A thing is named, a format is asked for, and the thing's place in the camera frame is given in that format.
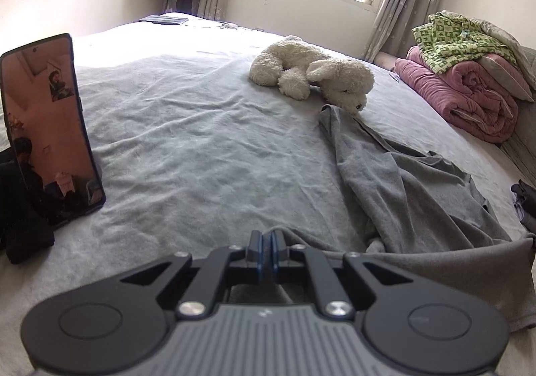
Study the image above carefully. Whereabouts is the pink folded quilt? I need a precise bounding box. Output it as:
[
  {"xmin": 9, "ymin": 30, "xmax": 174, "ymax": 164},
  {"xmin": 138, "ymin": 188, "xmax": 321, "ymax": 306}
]
[{"xmin": 394, "ymin": 45, "xmax": 520, "ymax": 144}]

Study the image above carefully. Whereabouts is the grey pillow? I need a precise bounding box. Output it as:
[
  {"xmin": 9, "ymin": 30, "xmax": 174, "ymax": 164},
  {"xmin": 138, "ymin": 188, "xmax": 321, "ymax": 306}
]
[{"xmin": 477, "ymin": 53, "xmax": 536, "ymax": 102}]

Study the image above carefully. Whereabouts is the green patterned blanket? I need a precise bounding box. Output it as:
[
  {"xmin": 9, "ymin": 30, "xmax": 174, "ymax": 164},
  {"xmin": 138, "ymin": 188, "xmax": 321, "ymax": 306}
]
[{"xmin": 411, "ymin": 12, "xmax": 518, "ymax": 75}]

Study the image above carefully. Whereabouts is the pale pink pillow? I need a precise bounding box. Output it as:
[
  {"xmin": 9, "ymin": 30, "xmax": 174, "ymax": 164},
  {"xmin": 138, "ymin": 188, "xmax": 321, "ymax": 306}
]
[{"xmin": 373, "ymin": 50, "xmax": 405, "ymax": 72}]

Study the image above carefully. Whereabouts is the grey t-shirt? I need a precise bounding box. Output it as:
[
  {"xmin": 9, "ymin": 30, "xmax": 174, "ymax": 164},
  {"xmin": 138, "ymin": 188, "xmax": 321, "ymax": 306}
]
[{"xmin": 231, "ymin": 104, "xmax": 536, "ymax": 332}]

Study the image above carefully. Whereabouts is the smartphone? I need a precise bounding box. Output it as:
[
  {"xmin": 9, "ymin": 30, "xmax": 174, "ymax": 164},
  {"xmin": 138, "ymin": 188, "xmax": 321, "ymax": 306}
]
[{"xmin": 0, "ymin": 33, "xmax": 106, "ymax": 230}]

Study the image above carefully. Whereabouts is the grey quilted headboard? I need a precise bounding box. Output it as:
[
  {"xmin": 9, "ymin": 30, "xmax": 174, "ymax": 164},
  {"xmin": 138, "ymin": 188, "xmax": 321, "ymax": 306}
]
[{"xmin": 500, "ymin": 43, "xmax": 536, "ymax": 188}]

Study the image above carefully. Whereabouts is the grey folded garment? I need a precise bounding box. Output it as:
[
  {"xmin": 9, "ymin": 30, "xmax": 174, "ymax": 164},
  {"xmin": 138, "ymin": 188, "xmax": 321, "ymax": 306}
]
[{"xmin": 514, "ymin": 198, "xmax": 536, "ymax": 234}]

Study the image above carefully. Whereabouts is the white plush dog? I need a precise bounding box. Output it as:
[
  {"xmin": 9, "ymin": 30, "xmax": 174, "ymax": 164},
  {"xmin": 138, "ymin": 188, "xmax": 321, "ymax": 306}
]
[{"xmin": 249, "ymin": 35, "xmax": 375, "ymax": 116}]

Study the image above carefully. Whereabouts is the black cloth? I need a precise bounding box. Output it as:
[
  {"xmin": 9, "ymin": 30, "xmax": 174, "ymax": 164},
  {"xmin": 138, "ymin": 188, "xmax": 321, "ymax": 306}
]
[{"xmin": 0, "ymin": 146, "xmax": 56, "ymax": 265}]

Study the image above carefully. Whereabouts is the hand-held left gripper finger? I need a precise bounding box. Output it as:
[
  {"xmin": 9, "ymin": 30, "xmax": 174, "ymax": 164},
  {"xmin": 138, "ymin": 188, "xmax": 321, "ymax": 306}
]
[
  {"xmin": 270, "ymin": 229, "xmax": 415, "ymax": 319},
  {"xmin": 119, "ymin": 229, "xmax": 269, "ymax": 316}
]

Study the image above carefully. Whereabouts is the pale grey quilt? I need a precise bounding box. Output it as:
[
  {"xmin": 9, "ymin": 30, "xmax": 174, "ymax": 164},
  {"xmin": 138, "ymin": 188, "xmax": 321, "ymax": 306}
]
[{"xmin": 440, "ymin": 10, "xmax": 530, "ymax": 67}]

